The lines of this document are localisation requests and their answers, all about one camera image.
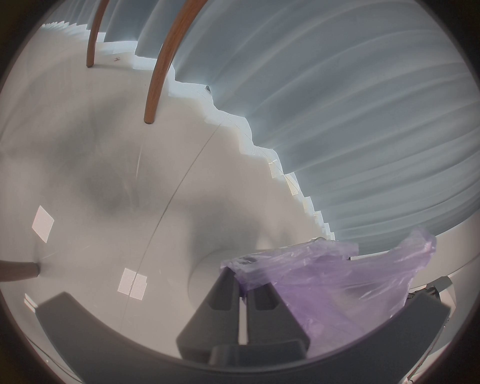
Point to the white cushioned wooden chair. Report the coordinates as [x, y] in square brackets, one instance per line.
[151, 108]

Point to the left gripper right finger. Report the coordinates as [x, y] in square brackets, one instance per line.
[273, 322]

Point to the white curtain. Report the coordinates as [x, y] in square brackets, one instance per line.
[337, 112]

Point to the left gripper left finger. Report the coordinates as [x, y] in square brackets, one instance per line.
[215, 318]

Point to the purple plastic bag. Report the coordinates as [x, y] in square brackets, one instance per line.
[337, 285]

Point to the white trash bin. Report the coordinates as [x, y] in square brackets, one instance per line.
[204, 277]

